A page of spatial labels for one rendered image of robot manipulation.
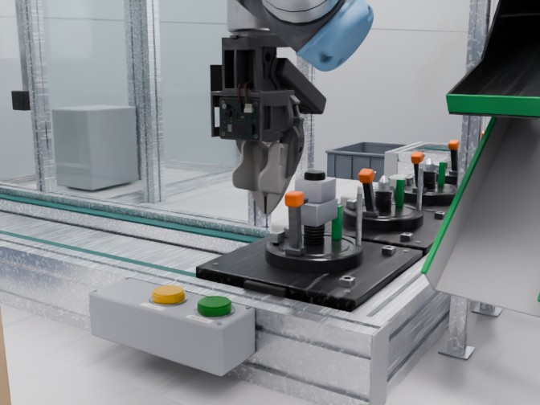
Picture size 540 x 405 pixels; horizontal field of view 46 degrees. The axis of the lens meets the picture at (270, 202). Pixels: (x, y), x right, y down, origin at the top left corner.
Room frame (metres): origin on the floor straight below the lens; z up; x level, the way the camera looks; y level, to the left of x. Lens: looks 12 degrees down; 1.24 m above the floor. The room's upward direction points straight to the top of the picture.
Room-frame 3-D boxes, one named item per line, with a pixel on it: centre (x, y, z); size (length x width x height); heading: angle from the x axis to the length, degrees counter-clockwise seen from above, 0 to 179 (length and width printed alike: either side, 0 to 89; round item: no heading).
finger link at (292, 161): (0.75, -0.02, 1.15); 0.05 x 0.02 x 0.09; 58
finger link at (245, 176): (0.75, 0.03, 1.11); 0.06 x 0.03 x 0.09; 148
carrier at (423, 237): (1.08, -0.20, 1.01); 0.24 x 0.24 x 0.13; 58
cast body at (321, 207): (0.87, -0.07, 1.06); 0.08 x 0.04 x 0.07; 148
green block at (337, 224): (0.89, -0.10, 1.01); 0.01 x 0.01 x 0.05; 58
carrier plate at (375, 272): (0.86, -0.06, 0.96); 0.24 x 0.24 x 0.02; 58
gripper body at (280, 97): (0.74, 0.02, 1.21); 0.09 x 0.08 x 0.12; 148
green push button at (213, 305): (0.69, 0.06, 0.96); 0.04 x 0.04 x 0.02
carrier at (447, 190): (1.29, -0.33, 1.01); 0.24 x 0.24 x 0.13; 58
